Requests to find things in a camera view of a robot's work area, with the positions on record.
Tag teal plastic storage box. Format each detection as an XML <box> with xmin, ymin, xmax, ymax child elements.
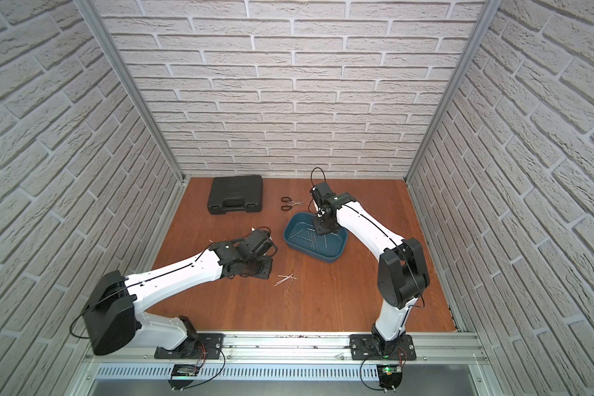
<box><xmin>283</xmin><ymin>212</ymin><xmax>348</xmax><ymax>263</ymax></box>

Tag right controller board green light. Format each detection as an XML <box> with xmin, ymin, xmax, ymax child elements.
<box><xmin>376</xmin><ymin>365</ymin><xmax>404</xmax><ymax>382</ymax></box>

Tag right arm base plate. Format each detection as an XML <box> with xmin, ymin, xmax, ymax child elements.
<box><xmin>349</xmin><ymin>333</ymin><xmax>417</xmax><ymax>361</ymax></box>

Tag black plastic tool case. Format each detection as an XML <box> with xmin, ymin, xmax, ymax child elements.
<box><xmin>207</xmin><ymin>175</ymin><xmax>263</xmax><ymax>215</ymax></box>

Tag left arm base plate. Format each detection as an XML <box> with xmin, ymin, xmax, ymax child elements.
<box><xmin>154</xmin><ymin>333</ymin><xmax>224</xmax><ymax>361</ymax></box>

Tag left controller board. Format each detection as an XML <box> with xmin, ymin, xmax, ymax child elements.
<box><xmin>171</xmin><ymin>364</ymin><xmax>201</xmax><ymax>380</ymax></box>

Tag aluminium front rail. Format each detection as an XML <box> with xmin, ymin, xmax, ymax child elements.
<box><xmin>86</xmin><ymin>328</ymin><xmax>488</xmax><ymax>367</ymax></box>

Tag black handled scissors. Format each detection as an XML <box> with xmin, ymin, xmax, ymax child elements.
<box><xmin>280</xmin><ymin>196</ymin><xmax>305</xmax><ymax>211</ymax></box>

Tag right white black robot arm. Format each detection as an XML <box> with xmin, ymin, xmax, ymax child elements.
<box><xmin>310</xmin><ymin>181</ymin><xmax>431</xmax><ymax>350</ymax></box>

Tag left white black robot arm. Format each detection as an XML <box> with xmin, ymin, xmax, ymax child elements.
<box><xmin>79</xmin><ymin>228</ymin><xmax>277</xmax><ymax>359</ymax></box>

